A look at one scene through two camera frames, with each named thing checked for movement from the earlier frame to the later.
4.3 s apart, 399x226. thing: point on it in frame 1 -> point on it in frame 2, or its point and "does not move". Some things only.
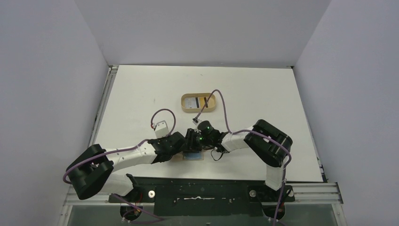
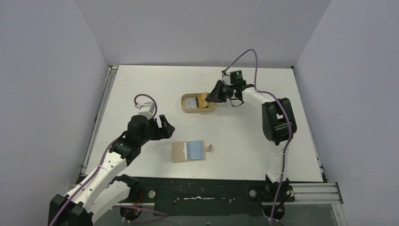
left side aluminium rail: x=110 y=78 does not move
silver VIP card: x=190 y=102 does not move
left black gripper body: x=189 y=141 -> x=158 y=129
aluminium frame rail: x=321 y=194 does not move
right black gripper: x=199 y=144 -> x=224 y=92
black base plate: x=204 y=197 does not move
